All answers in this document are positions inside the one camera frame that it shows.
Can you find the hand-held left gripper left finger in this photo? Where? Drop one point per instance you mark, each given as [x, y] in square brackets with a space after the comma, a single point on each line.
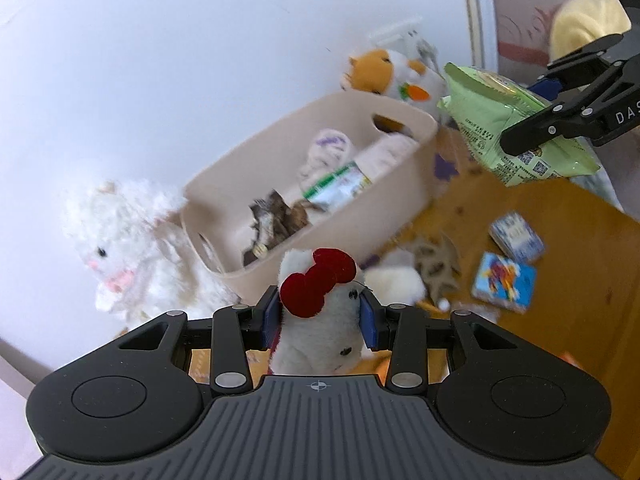
[271, 317]

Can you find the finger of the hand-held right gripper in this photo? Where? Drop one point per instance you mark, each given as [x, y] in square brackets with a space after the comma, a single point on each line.
[530, 132]
[545, 87]

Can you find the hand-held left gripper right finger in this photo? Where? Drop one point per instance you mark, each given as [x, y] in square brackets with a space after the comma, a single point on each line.
[367, 322]

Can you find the white cat plush red bow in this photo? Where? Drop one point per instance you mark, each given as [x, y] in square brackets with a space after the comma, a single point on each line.
[320, 335]

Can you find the light green snack bag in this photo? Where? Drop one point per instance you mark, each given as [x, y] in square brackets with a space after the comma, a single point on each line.
[480, 110]

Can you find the brown hair claw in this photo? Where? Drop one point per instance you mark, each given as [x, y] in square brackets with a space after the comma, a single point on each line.
[435, 260]

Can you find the blue white small packet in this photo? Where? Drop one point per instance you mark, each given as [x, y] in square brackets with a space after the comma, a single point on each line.
[515, 235]

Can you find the beige plastic storage bin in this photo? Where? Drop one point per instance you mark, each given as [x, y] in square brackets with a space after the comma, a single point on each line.
[350, 220]

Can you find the white green snack packet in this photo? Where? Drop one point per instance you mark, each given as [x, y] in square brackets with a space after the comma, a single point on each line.
[335, 185]

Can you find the blue cartoon snack box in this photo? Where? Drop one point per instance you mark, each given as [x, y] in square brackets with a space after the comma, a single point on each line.
[502, 277]

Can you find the yellow fleece blanket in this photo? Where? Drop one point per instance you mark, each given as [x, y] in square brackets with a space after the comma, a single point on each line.
[585, 15]

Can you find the white lamb plush toy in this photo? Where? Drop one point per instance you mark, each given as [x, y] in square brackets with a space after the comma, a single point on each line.
[130, 240]

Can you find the orange hamster plush toy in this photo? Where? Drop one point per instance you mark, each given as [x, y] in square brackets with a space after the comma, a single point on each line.
[375, 70]

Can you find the cream door frame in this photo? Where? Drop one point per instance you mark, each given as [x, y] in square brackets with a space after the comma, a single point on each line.
[477, 10]

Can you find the white wall socket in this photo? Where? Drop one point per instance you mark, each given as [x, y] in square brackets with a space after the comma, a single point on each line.
[395, 35]

